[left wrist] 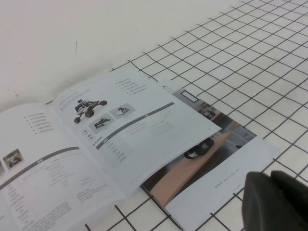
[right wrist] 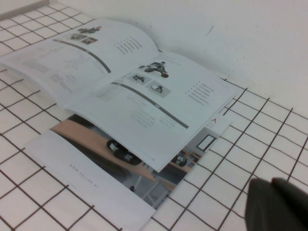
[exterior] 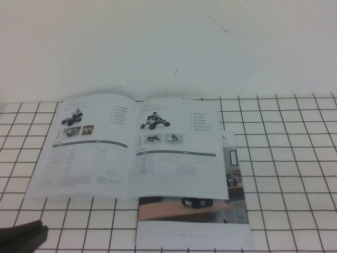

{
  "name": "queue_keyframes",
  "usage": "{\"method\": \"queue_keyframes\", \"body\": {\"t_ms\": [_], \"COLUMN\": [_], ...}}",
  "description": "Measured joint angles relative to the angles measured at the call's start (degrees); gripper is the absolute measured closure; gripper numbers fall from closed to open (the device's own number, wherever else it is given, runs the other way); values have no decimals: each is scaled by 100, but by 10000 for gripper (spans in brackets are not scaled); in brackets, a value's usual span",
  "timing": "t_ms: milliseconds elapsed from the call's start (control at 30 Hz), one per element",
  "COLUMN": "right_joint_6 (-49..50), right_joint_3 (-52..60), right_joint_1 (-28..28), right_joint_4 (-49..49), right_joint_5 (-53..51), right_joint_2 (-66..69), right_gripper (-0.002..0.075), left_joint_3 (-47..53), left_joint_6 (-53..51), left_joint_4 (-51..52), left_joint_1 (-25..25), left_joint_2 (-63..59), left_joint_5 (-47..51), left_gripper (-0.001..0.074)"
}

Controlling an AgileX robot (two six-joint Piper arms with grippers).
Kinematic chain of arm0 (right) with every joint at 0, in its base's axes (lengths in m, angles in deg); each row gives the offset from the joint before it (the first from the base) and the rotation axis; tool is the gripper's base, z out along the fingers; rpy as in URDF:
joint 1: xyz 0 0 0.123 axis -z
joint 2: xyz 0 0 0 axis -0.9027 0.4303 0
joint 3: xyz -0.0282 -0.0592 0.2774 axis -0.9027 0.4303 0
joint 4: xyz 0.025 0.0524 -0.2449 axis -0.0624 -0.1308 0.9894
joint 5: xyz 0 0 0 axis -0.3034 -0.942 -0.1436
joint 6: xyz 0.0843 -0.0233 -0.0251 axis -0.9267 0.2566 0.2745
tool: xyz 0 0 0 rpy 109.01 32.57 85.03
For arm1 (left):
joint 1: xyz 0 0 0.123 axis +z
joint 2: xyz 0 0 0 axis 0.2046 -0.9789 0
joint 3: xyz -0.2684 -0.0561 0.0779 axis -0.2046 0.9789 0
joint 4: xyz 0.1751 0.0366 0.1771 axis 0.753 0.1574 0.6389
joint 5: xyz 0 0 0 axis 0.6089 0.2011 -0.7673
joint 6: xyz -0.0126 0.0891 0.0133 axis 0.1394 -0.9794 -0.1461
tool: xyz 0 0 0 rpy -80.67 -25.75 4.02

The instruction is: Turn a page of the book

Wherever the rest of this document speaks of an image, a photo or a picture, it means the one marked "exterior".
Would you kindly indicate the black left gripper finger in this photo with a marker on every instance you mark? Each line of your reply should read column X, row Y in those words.
column 23, row 227
column 18, row 242

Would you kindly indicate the white product catalog book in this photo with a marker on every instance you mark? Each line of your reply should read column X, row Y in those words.
column 105, row 153

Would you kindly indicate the brochure with photo cover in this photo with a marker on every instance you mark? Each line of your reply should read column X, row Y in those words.
column 194, row 234

